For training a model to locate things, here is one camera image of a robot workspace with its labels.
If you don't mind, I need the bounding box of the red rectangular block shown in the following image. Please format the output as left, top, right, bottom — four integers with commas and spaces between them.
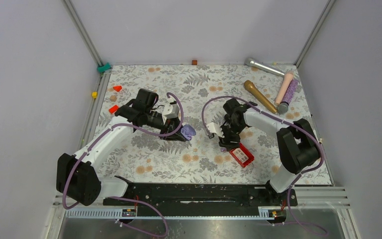
108, 105, 119, 114

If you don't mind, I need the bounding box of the white slotted cable duct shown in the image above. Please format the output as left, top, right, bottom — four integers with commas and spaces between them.
65, 208, 278, 221

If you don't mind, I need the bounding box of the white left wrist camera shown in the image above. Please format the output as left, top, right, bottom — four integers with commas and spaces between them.
162, 103, 180, 120

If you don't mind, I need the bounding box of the aluminium frame post right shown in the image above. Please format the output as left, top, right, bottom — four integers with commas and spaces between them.
294, 0, 336, 68

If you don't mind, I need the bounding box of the silver microphone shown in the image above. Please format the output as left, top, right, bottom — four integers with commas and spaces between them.
244, 57, 285, 77

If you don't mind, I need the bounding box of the red parts bin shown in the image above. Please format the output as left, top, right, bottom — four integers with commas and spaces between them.
229, 143, 255, 168

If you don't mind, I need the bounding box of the pink microphone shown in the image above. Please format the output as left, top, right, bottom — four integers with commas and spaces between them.
275, 71, 294, 106

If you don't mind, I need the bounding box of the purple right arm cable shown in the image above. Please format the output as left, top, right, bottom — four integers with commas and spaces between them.
201, 96, 329, 237

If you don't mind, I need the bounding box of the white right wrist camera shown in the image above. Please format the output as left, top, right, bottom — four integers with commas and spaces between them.
206, 122, 224, 138

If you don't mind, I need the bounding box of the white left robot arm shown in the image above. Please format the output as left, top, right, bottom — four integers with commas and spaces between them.
56, 89, 196, 210

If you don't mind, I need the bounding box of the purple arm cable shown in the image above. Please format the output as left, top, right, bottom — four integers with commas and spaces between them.
201, 96, 329, 237
62, 92, 185, 238

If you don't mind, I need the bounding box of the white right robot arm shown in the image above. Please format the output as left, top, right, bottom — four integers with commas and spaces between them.
219, 99, 321, 205

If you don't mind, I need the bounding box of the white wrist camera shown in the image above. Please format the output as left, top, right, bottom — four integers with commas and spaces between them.
162, 103, 180, 120
206, 122, 224, 138

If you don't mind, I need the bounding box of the lavender oval case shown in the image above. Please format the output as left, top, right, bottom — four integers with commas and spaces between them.
181, 124, 196, 141

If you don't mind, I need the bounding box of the floral table mat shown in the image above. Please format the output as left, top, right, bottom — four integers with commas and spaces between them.
81, 64, 333, 185

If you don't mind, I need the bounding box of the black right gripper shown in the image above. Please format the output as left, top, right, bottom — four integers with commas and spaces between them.
215, 121, 246, 152

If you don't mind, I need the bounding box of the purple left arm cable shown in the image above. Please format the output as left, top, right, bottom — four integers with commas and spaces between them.
62, 92, 185, 238

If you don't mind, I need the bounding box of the aluminium frame post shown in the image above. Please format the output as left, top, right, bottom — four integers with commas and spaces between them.
294, 0, 336, 68
62, 0, 104, 67

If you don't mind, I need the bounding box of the aluminium frame post left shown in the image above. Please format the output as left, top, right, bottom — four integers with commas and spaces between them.
62, 0, 104, 67

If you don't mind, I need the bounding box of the purple glitter microphone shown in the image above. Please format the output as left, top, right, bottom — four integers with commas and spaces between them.
277, 79, 299, 115

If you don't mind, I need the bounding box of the teal arch block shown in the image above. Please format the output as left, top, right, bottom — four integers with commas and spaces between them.
97, 63, 112, 73

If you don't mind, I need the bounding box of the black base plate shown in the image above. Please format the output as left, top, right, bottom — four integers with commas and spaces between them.
103, 183, 298, 217

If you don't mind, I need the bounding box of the red wedge block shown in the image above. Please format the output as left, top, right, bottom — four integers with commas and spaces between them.
112, 85, 122, 92

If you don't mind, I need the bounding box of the gold microphone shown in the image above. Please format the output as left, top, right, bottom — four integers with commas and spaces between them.
243, 80, 278, 114

